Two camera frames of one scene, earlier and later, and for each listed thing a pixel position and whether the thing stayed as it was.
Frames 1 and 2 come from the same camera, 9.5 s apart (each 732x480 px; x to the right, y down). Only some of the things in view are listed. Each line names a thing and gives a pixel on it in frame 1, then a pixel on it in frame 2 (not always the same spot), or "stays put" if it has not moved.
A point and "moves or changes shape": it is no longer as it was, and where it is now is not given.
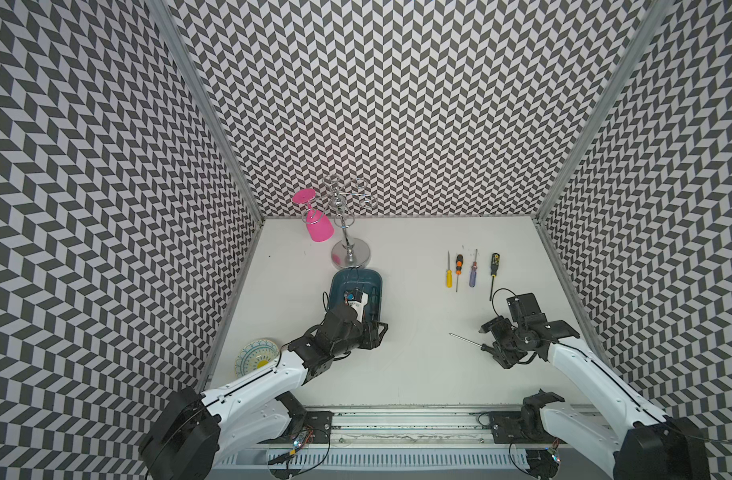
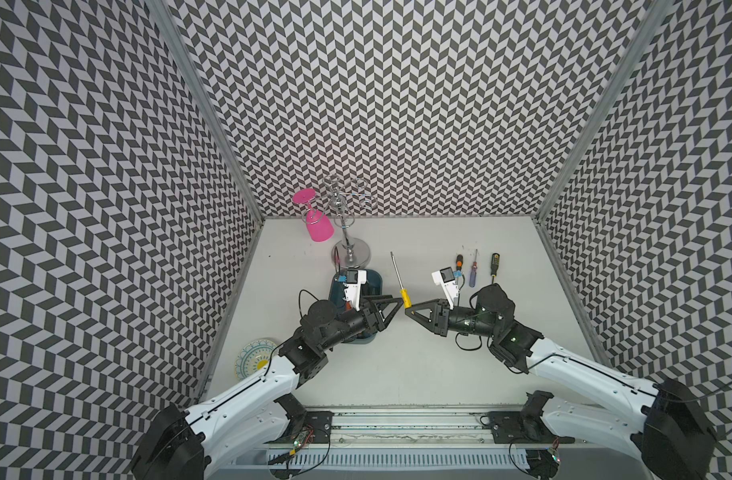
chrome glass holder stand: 348,252 stays put
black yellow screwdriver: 494,270 stays put
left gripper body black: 364,337 → 349,324
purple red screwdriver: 473,272 stays put
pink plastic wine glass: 319,228 stays put
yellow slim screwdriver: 449,276 moves or changes shape
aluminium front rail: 398,427 stays put
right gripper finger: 499,326 → 438,323
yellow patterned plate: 254,355 stays put
